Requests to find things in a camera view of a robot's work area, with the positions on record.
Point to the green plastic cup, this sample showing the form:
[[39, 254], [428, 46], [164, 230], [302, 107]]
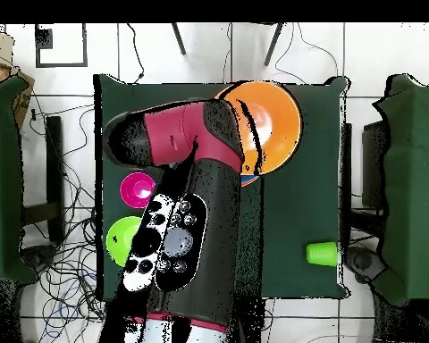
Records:
[[321, 254]]

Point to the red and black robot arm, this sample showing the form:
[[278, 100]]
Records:
[[171, 132]]

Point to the small pink plastic bowl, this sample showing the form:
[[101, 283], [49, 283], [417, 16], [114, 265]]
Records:
[[136, 189]]

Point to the dark green table cloth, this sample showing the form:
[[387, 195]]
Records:
[[300, 214]]

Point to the large green plastic bowl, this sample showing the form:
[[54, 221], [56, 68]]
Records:
[[119, 243]]

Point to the black tripod leg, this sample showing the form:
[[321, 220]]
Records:
[[178, 39], [273, 44]]

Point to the black floor stand bar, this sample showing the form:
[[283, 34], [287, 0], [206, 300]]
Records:
[[54, 160]]

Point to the black box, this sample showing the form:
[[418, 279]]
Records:
[[375, 160]]

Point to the black stand base with knob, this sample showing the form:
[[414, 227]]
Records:
[[39, 258]]

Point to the green cloth covered table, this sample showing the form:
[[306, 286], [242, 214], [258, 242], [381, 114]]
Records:
[[414, 178], [3, 178]]

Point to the black square frame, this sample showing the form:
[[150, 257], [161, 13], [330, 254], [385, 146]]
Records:
[[43, 39]]

